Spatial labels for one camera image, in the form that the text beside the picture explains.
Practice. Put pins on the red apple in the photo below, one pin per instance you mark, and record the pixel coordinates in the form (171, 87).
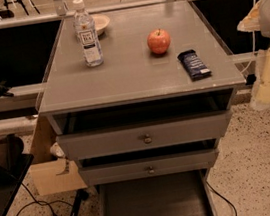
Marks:
(158, 41)

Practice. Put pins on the grey drawer cabinet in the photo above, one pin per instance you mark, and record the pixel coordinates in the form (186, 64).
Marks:
(131, 73)

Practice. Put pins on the grey bottom drawer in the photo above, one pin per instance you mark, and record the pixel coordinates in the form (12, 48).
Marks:
(181, 194)

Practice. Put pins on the grey drawer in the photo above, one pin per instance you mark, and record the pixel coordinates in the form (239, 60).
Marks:
(146, 163)
(181, 194)
(150, 124)

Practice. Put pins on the grey top drawer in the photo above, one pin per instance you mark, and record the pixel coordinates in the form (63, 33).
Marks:
(150, 124)

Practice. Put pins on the grey middle drawer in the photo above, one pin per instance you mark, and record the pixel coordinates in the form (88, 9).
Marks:
(146, 163)

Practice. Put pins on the dark blue snack bar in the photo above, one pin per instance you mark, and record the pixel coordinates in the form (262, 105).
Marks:
(193, 65)

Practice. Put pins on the small beige bowl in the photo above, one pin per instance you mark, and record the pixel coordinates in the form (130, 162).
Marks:
(101, 23)

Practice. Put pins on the clear plastic water bottle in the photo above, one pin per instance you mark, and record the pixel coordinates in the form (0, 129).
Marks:
(85, 30)

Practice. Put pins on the brown cardboard box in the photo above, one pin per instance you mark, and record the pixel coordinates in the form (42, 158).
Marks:
(51, 172)

